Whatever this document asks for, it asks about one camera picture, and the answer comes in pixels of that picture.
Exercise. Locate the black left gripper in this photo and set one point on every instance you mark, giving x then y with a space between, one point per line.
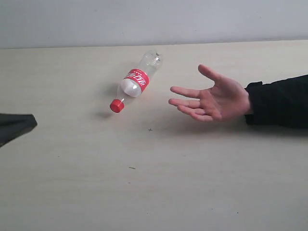
13 126

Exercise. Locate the person's open hand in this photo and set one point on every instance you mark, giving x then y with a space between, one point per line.
224 101

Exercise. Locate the black sleeved forearm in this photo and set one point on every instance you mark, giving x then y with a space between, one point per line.
280 103

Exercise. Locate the clear cola bottle red label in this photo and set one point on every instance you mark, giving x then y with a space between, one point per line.
136 80

